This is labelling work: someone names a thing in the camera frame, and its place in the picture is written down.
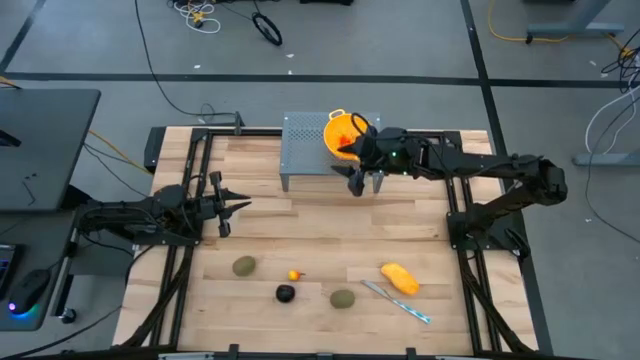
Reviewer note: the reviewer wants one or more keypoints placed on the small yellow-orange pear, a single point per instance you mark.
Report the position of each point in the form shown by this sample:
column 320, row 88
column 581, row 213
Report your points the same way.
column 294, row 275

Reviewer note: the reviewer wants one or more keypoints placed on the black caster wheel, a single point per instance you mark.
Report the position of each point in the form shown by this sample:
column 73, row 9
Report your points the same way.
column 68, row 315

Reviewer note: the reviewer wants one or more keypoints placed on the black desk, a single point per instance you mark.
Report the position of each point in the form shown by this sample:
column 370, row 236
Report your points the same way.
column 50, row 150

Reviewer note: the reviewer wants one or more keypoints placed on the small red pear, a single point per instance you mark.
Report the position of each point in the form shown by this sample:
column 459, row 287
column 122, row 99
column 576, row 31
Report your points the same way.
column 345, row 142

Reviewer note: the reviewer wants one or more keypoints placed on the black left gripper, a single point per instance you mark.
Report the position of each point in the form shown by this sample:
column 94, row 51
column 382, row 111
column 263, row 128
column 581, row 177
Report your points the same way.
column 207, row 210

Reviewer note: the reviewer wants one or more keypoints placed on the backlit keyboard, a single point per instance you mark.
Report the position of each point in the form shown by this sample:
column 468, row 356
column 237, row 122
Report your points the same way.
column 7, row 270

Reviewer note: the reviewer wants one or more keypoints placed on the brown-green kiwi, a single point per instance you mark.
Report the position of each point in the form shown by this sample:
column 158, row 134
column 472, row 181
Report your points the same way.
column 244, row 266
column 342, row 299

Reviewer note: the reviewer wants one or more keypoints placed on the yellow mango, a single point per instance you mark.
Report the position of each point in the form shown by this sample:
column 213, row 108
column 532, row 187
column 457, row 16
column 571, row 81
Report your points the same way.
column 400, row 279

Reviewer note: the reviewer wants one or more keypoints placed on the black aluminium rig frame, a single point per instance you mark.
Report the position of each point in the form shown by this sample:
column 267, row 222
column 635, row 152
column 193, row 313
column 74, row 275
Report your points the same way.
column 240, row 133

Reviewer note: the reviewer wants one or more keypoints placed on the black monitor bracket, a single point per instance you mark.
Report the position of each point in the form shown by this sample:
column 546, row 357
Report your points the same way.
column 6, row 139

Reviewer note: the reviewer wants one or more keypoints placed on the dark plum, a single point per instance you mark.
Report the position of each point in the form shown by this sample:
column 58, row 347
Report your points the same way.
column 285, row 293

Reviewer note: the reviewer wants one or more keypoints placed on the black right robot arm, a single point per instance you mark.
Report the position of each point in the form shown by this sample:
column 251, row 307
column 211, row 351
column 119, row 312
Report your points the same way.
column 500, row 165

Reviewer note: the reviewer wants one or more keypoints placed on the black computer mouse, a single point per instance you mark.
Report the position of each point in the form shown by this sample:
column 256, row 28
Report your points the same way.
column 27, row 292

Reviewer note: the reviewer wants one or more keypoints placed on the grey perforated metal stand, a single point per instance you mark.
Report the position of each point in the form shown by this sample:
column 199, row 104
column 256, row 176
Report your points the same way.
column 300, row 155

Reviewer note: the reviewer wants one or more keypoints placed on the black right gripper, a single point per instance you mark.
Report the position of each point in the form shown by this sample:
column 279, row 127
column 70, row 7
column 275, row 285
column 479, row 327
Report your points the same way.
column 390, row 150

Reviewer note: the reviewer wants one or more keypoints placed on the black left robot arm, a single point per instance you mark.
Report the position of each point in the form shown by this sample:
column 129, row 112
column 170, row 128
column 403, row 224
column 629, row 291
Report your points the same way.
column 150, row 207

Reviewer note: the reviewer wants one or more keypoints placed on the grey desk foot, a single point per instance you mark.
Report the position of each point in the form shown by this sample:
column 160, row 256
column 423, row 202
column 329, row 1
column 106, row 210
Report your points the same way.
column 605, row 159
column 575, row 29

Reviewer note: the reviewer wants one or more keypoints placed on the yellow plastic colander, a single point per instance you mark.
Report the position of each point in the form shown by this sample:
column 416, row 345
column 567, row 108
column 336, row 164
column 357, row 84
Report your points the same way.
column 332, row 132

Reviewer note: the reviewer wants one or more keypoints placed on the grey side table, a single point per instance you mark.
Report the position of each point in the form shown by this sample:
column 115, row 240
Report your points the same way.
column 40, row 250

